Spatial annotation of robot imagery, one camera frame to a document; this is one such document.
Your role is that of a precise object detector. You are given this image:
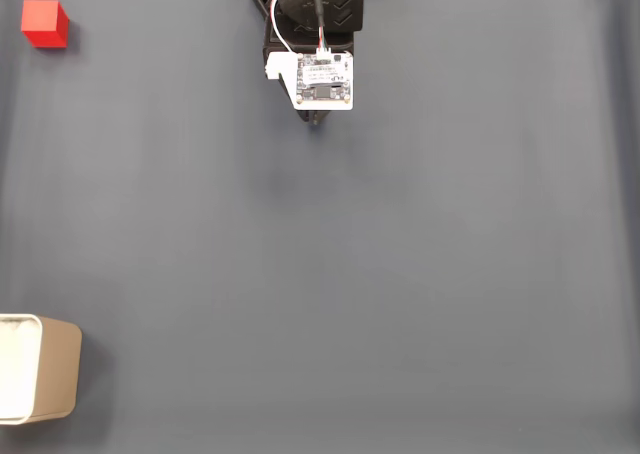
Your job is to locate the red cube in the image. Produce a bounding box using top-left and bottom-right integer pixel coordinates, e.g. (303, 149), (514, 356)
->
(20, 0), (71, 50)

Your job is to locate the beige box with white rim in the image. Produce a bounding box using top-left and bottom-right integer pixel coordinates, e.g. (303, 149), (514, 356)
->
(0, 313), (84, 427)

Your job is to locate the grey desk mat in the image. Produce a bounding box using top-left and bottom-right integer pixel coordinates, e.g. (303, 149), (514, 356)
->
(0, 0), (640, 454)

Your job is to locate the black sleeved camera cable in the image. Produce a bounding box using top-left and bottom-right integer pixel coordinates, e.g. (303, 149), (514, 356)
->
(308, 0), (332, 59)

